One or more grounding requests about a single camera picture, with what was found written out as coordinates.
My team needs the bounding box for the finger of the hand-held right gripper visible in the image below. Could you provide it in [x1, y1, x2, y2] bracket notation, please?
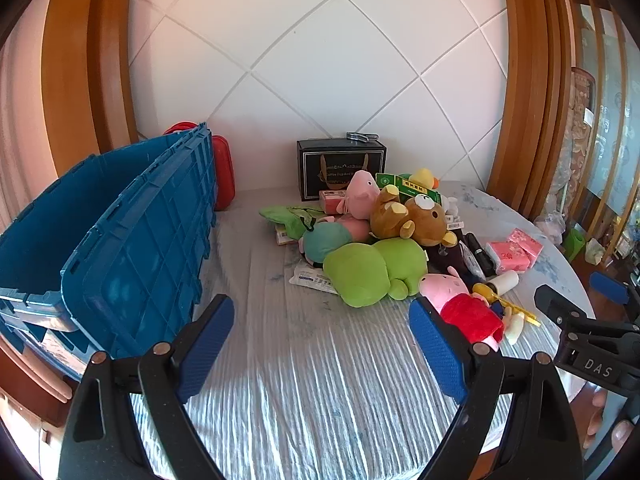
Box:
[589, 271, 640, 311]
[533, 283, 601, 333]

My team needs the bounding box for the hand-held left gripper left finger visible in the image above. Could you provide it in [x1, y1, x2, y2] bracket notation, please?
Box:
[59, 294, 236, 480]

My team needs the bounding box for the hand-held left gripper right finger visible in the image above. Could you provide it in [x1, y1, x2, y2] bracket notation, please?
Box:
[407, 297, 586, 480]

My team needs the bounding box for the pink pig plush red dress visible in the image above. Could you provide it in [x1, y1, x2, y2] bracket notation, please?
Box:
[417, 266, 526, 353]

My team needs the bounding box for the pink tissue pack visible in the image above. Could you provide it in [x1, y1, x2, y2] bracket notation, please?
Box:
[506, 228, 544, 257]
[486, 241, 531, 273]

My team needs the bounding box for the green frog plush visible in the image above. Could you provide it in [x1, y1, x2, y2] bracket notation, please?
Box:
[322, 237, 428, 309]

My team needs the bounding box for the blue plastic crate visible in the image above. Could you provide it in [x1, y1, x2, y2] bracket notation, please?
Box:
[0, 122, 218, 376]

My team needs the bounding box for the person's right hand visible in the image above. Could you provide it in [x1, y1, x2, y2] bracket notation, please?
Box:
[590, 387, 640, 453]

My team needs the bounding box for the yellow plastic stick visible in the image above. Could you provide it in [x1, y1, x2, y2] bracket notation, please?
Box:
[500, 297, 542, 327]

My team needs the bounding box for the green bin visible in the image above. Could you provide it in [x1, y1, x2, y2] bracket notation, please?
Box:
[564, 227, 587, 261]

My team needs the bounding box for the white bottle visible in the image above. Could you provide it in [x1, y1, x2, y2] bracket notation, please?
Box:
[487, 271, 521, 295]

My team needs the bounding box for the clear plastic bag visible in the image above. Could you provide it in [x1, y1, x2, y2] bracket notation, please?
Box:
[532, 210, 568, 238]

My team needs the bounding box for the dark cloth item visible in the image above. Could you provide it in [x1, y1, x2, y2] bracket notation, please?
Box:
[427, 245, 481, 286]

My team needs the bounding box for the black tube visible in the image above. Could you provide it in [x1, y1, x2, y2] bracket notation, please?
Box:
[465, 232, 496, 276]

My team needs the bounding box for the brown bear plush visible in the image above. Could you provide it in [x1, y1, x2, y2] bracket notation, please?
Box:
[369, 185, 458, 248]

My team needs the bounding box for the green fabric pouch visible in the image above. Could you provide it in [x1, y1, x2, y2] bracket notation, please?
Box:
[258, 203, 331, 241]

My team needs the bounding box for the pink pig plush teal body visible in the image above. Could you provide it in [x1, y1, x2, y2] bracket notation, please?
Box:
[298, 214, 373, 267]

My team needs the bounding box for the patterned rolled quilt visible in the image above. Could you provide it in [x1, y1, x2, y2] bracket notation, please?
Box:
[547, 67, 598, 221]

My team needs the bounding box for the green medicine box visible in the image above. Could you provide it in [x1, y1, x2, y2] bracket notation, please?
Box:
[375, 172, 443, 206]

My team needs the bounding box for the red plastic case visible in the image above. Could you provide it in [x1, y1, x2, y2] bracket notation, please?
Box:
[162, 121, 237, 212]

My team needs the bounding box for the yellow duck plush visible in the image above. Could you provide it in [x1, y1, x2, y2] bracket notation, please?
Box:
[407, 167, 440, 188]

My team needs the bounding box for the pink pig plush blue body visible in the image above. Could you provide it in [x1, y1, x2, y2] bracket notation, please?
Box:
[335, 170, 381, 221]

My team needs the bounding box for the glass door cabinet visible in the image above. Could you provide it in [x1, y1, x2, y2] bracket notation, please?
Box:
[565, 0, 640, 271]

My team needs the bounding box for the small pink box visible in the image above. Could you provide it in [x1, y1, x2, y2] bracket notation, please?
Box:
[319, 189, 351, 216]

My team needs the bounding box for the black gift box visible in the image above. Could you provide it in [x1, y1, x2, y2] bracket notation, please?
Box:
[296, 137, 387, 203]

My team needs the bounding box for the wooden wall frame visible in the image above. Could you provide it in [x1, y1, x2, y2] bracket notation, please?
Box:
[485, 0, 573, 221]
[40, 0, 138, 158]

